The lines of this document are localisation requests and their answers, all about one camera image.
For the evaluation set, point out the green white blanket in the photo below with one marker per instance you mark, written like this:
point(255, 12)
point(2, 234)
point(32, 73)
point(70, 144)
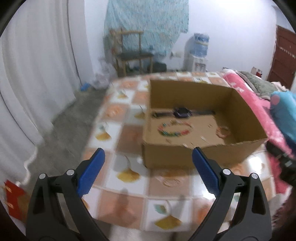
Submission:
point(260, 87)

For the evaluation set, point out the blue plush toy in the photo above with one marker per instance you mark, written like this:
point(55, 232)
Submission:
point(282, 110)

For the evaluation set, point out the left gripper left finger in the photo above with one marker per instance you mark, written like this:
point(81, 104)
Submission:
point(45, 220)

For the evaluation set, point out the brown wooden door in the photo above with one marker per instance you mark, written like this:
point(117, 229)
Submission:
point(283, 63)

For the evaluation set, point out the teal patterned cloth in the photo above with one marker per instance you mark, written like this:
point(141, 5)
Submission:
point(161, 22)

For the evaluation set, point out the brown cardboard box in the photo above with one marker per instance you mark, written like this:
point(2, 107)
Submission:
point(228, 137)

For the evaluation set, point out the wooden chair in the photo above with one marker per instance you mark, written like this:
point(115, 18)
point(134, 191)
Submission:
point(123, 56)

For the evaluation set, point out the white curtain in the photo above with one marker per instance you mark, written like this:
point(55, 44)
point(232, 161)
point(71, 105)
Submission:
point(39, 79)

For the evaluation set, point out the pink floral blanket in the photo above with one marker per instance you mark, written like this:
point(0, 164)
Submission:
point(259, 106)

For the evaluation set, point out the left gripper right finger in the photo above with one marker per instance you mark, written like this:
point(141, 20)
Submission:
point(251, 220)

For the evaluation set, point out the water dispenser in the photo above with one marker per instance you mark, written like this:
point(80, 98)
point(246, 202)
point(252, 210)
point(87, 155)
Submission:
point(195, 54)

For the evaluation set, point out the patterned tablecloth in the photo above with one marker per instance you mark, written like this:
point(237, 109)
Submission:
point(127, 193)

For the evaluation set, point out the purple kids smartwatch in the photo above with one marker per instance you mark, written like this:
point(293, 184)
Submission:
point(181, 113)

